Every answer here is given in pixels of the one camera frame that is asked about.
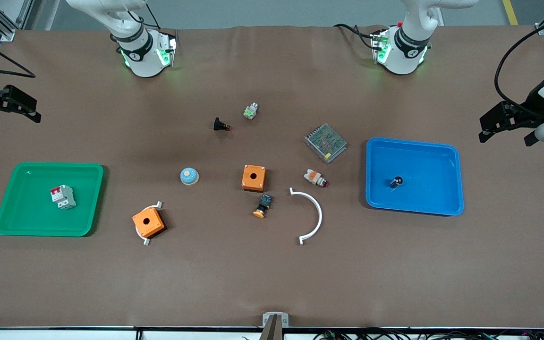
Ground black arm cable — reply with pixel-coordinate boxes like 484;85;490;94
0;29;36;79
494;0;544;119

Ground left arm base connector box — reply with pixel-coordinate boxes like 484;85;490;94
370;30;391;65

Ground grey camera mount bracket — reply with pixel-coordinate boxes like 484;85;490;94
259;312;289;340

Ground white curved plastic bracket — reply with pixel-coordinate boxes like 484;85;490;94
289;187;323;247
140;201;164;247

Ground red white orange switch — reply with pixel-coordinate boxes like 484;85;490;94
304;169;329;188

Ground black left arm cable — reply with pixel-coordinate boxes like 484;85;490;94
494;0;544;119

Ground orange button box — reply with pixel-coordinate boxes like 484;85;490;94
241;164;267;192
132;207;166;238

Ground blue plastic tray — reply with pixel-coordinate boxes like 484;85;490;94
365;137;465;217

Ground orange black push button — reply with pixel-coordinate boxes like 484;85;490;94
253;193;273;219

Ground brown table mat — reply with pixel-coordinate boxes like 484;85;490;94
0;25;544;330

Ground blue round buzzer button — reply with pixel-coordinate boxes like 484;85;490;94
180;167;200;186

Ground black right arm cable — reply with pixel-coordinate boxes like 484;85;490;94
0;29;36;79

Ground white circuit breaker red switch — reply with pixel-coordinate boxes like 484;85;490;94
49;184;77;210

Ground bundle of cables below table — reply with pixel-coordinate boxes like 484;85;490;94
314;328;544;340

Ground metal mesh power supply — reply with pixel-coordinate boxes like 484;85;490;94
304;123;348;164

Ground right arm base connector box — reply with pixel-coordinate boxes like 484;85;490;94
158;30;178;68

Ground white table edge rail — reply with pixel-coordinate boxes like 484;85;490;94
0;326;544;340

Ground green plastic tray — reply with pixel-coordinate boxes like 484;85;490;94
0;162;105;237

